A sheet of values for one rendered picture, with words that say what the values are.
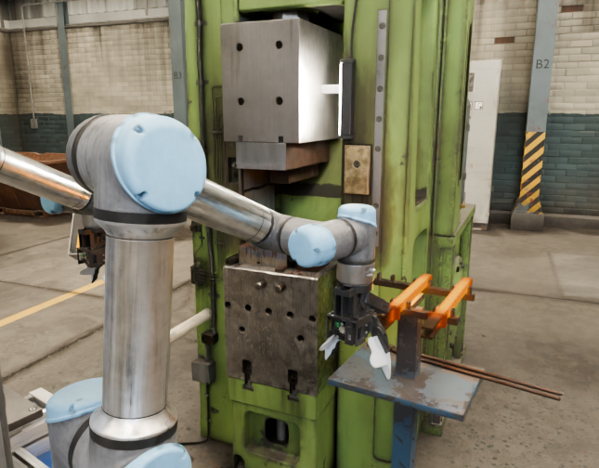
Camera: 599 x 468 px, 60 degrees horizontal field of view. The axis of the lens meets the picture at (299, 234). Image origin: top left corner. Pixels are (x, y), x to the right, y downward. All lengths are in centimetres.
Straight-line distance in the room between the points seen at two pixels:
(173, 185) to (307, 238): 33
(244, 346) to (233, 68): 101
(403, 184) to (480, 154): 513
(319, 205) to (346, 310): 130
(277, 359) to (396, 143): 88
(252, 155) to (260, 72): 28
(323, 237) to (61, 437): 51
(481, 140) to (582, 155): 138
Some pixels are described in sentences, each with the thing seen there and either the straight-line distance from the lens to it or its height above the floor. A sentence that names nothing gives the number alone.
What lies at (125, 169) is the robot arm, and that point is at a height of 140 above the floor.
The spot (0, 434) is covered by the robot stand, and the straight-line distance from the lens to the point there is 108.
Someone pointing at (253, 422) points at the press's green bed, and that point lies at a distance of 222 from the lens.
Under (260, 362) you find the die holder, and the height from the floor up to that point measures 56.
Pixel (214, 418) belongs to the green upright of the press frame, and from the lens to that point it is 253.
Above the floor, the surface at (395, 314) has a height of 95.
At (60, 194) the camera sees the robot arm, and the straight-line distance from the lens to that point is 139.
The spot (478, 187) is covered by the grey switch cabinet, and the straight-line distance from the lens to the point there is 698.
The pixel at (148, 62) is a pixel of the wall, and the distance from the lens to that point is 947.
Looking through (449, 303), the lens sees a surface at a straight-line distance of 148.
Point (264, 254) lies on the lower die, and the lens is 192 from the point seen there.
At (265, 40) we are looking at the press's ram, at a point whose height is 170.
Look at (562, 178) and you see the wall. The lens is 763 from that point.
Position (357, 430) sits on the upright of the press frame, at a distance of 222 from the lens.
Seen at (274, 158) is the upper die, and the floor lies 131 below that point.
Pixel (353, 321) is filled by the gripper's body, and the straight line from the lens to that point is 102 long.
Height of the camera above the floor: 146
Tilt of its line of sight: 13 degrees down
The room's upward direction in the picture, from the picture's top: straight up
